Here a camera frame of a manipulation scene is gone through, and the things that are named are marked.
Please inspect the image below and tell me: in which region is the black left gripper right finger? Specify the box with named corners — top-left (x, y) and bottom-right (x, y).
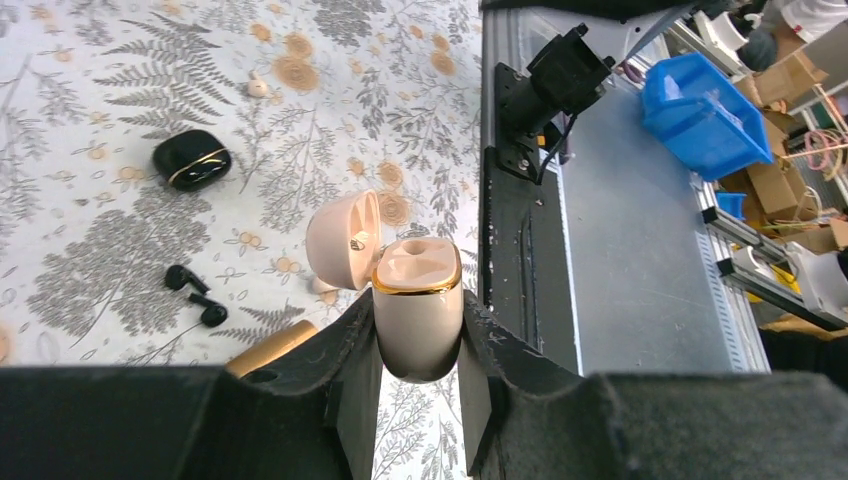
top-left (458, 292), bottom-right (847, 479)

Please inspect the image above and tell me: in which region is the gold microphone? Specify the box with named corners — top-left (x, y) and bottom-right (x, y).
top-left (225, 320), bottom-right (318, 378)

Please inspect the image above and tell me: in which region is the blue plastic bin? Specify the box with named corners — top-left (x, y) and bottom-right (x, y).
top-left (641, 53), bottom-right (773, 182)

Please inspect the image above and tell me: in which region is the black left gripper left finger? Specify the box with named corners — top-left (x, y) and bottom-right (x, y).
top-left (1, 293), bottom-right (383, 479)

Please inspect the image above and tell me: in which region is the white earbud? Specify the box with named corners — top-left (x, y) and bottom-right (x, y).
top-left (310, 276), bottom-right (339, 295)
top-left (246, 71), bottom-right (270, 98)

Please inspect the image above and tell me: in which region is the small blue bin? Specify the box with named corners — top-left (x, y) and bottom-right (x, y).
top-left (715, 191), bottom-right (747, 222)

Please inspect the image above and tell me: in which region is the black earbud charging case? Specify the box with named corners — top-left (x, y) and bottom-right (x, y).
top-left (151, 129), bottom-right (233, 192)

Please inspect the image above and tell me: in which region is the cream earbud charging case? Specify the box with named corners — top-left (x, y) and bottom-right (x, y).
top-left (305, 190), bottom-right (464, 383)

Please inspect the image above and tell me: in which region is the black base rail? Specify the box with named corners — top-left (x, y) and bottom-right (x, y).
top-left (478, 9), bottom-right (584, 379)

